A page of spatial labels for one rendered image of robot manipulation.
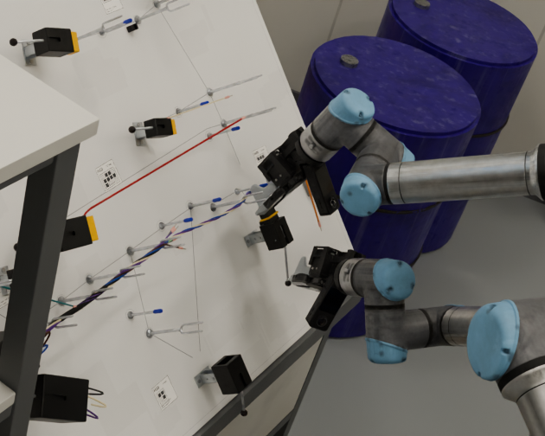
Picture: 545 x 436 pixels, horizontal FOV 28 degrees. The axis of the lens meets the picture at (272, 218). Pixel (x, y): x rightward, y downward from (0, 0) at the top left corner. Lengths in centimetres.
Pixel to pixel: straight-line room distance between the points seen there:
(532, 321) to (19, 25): 102
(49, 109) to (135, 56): 106
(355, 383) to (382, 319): 161
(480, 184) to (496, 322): 31
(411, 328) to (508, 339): 42
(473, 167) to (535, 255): 266
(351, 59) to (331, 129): 141
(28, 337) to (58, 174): 24
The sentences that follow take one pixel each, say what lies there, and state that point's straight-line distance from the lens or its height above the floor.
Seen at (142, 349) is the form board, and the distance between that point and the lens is 205.
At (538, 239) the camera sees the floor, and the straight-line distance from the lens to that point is 462.
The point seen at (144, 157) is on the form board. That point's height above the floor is 124.
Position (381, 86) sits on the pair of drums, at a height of 87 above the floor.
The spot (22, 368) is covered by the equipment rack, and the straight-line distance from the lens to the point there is 132.
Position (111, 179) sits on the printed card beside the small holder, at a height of 124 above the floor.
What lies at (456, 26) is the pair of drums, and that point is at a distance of 391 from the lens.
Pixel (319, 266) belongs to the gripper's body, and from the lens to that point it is 216.
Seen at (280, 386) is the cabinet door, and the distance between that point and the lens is 262.
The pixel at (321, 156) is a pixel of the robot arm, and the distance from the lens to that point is 208.
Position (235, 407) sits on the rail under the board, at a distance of 223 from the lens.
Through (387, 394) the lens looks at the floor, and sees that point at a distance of 362.
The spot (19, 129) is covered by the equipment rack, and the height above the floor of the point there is 185.
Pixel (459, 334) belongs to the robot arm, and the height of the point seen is 122.
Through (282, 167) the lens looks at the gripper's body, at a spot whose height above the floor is 128.
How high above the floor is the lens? 247
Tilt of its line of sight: 37 degrees down
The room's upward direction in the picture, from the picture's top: 18 degrees clockwise
